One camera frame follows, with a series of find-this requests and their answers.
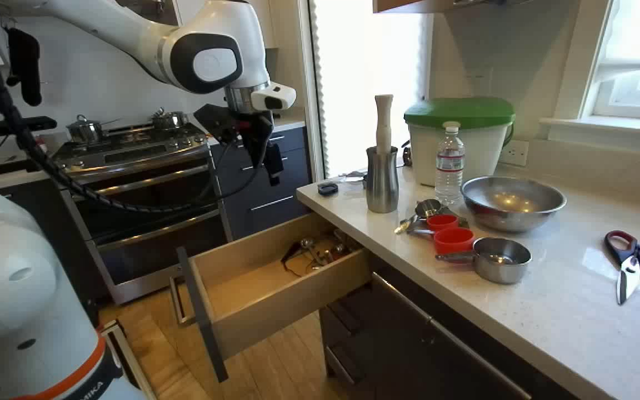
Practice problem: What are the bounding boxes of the small red measuring cup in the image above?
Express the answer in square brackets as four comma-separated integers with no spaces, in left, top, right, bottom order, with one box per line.
[425,212,463,233]

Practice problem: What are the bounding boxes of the dark grey lower cabinet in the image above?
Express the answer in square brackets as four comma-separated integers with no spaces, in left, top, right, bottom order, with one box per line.
[318,253,582,400]

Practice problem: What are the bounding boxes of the white wall outlet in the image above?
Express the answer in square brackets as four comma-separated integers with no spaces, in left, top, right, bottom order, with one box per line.
[500,137,531,169]

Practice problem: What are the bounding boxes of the stainless steel cup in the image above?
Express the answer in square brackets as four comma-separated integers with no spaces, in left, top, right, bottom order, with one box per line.
[365,144,402,216]

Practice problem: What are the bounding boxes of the large steel measuring cup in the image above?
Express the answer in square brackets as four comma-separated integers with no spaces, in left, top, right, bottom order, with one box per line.
[434,235,534,287]

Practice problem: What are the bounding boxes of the stainless steel stove oven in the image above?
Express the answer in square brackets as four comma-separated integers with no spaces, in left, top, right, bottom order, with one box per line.
[50,119,234,306]

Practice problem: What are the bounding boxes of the wooden kitchen drawer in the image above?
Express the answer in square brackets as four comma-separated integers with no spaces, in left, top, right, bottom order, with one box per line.
[170,212,373,385]

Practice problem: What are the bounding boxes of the dark blue cabinet drawers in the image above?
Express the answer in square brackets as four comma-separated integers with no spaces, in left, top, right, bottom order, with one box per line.
[211,125,314,241]

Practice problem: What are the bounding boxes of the black bar handle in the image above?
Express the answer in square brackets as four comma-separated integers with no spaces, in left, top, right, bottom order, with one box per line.
[0,115,60,139]

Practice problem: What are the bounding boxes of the steel pot with lid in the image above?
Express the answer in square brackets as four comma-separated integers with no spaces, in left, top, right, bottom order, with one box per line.
[148,108,190,134]
[66,113,104,147]

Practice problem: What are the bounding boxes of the stainless steel mixing bowl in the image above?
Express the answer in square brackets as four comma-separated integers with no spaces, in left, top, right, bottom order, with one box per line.
[461,174,568,235]

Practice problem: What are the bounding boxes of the pale wooden pestle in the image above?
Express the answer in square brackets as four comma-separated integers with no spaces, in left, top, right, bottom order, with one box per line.
[373,94,396,156]

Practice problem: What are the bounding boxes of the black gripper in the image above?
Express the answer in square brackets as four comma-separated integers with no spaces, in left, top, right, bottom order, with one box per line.
[194,102,287,189]

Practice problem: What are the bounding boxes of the large steel measuring spoon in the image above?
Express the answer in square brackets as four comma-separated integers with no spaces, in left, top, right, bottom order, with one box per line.
[297,235,323,257]

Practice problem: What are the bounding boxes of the black oven mitt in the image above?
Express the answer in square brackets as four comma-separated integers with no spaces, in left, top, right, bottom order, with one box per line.
[5,26,44,108]

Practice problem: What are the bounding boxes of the white container green lid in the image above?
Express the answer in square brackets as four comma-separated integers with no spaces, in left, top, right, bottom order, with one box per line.
[402,95,518,189]

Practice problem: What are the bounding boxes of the white framed window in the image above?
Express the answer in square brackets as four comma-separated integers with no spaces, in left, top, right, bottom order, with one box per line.
[584,0,640,125]

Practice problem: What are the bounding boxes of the clear plastic water bottle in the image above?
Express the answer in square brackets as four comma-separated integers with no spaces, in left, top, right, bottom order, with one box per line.
[434,119,466,208]

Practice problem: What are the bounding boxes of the large red measuring cup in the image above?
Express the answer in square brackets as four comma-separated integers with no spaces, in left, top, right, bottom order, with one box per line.
[432,224,477,257]

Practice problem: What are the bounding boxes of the clear glass dish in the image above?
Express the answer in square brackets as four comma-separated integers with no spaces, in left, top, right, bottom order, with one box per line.
[333,169,370,196]

